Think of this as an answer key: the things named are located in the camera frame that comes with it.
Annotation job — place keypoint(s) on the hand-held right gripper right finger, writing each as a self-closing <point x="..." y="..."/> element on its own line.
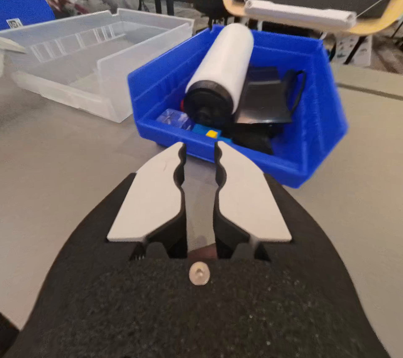
<point x="252" y="203"/>

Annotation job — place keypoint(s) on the grey desk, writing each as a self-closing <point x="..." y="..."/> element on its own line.
<point x="63" y="159"/>

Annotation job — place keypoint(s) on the blue plastic bin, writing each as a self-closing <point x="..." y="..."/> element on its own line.
<point x="314" y="131"/>

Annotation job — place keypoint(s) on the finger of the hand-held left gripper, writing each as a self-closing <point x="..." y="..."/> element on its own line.
<point x="9" y="45"/>

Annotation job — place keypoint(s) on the yellow toy block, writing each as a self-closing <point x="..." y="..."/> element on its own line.
<point x="212" y="134"/>

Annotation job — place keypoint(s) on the white cylindrical roll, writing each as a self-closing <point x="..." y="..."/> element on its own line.
<point x="220" y="62"/>

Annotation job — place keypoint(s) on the light blue toy block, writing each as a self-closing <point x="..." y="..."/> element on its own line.
<point x="200" y="130"/>

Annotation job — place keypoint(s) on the clear plastic bin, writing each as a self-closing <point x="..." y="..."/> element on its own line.
<point x="94" y="87"/>

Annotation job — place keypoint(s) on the white bar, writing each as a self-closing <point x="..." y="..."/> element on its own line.
<point x="299" y="13"/>

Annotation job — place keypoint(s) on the clear plastic cube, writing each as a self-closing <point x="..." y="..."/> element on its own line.
<point x="173" y="120"/>

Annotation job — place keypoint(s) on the white printed box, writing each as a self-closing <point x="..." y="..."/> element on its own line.
<point x="355" y="49"/>

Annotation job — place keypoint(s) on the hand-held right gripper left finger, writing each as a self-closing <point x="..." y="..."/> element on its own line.
<point x="148" y="203"/>

